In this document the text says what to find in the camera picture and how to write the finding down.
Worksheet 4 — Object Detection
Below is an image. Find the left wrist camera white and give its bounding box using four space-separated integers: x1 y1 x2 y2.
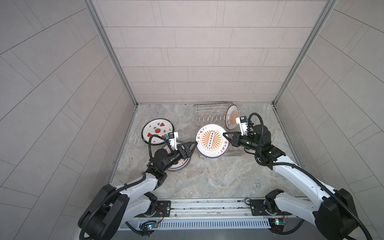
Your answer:
166 132 179 151

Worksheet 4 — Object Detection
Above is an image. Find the steel wire dish rack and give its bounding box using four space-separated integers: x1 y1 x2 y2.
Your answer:
194 102 244 159

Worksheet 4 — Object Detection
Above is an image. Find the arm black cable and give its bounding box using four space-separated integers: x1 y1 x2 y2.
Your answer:
79 134 175 240
247 112 373 240

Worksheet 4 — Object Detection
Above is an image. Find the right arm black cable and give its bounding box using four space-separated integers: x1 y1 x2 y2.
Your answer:
247 112 373 240

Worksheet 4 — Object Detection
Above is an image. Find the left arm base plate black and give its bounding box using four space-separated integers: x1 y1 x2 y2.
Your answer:
144 201 172 218

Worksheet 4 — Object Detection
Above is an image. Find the white blue-rim watermelon plate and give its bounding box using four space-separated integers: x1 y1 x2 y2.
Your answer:
142 119 174 144

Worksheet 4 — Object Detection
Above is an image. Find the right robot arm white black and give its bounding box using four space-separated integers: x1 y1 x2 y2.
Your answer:
223 125 359 240

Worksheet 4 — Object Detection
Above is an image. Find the left circuit board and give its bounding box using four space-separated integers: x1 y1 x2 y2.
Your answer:
140 221 159 232

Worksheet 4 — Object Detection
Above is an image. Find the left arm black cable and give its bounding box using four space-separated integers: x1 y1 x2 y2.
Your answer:
79 134 175 240

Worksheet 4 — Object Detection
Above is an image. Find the aluminium mounting rail frame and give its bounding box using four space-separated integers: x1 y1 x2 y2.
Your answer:
119 194 319 231

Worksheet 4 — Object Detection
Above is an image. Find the circuit board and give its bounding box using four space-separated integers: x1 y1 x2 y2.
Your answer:
268 218 287 233
140 221 159 232

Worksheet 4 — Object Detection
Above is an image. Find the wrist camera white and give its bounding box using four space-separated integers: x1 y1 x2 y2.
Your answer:
166 132 179 151
236 116 248 136

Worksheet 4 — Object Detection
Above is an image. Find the white plate orange sunburst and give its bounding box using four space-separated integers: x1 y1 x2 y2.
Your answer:
162 144 191 171

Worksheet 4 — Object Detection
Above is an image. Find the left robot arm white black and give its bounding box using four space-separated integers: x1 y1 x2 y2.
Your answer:
78 142 198 240

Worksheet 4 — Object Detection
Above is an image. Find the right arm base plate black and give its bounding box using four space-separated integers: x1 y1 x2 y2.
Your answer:
248 199 279 216

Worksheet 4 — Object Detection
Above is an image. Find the right circuit board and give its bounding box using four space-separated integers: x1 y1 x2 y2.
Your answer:
268 218 287 233

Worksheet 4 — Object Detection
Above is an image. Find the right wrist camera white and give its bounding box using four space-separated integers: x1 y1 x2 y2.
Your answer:
236 116 248 136

